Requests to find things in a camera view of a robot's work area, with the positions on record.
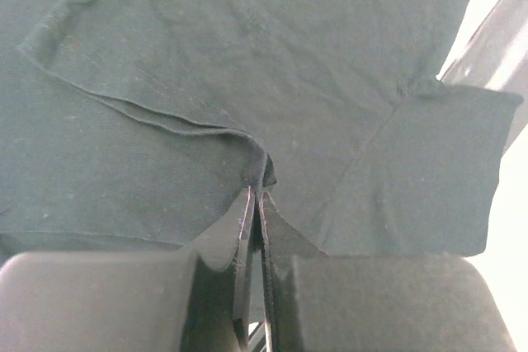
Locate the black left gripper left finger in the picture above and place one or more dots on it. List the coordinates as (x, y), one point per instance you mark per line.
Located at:
(192, 299)

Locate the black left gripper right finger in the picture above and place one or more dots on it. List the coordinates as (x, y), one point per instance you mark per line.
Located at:
(318, 302)

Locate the black t shirt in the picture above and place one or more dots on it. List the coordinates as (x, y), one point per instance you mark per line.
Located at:
(134, 124)

